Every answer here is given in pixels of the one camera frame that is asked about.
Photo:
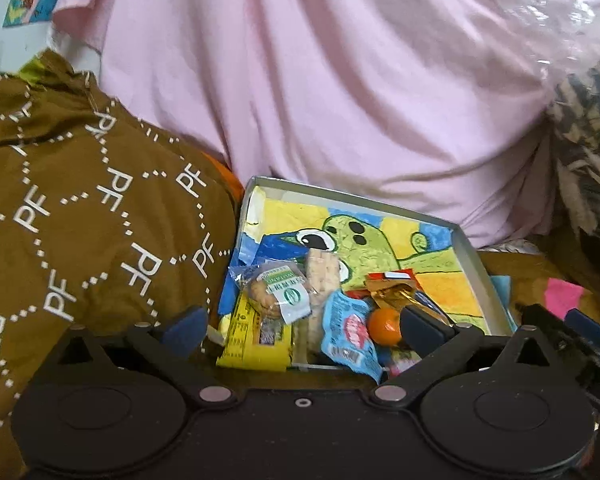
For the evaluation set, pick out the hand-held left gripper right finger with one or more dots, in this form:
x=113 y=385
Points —
x=420 y=325

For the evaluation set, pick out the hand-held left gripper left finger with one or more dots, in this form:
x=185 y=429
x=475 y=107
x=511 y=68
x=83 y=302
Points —
x=185 y=327

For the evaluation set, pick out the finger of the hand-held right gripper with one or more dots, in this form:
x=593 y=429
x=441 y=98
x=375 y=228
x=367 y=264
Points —
x=542 y=317
x=590 y=329

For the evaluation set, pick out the mandarin orange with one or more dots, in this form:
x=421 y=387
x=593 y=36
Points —
x=385 y=326

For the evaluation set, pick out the gold foil snack packet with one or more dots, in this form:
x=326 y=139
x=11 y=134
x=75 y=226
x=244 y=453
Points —
x=392 y=295

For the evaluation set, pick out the yellow snack bar packet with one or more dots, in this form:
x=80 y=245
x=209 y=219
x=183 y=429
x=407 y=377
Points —
x=252 y=342

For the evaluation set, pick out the light blue snack packet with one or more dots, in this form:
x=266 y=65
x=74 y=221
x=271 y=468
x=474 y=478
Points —
x=347 y=337

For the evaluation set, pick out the grey shallow cardboard box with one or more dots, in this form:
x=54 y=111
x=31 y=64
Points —
x=472 y=270

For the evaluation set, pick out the clear round biscuit packet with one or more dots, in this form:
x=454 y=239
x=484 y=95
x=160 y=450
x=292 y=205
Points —
x=275 y=292

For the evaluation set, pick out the beige rice cracker packet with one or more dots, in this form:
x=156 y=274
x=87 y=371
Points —
x=322 y=272

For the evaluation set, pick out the brown printed blanket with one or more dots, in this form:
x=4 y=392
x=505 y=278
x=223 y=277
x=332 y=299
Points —
x=80 y=210

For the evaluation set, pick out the clear plastic bag of clothes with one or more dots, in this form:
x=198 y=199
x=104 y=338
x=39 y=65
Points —
x=590 y=135

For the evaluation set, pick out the pink bed sheet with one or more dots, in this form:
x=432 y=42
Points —
x=305 y=85

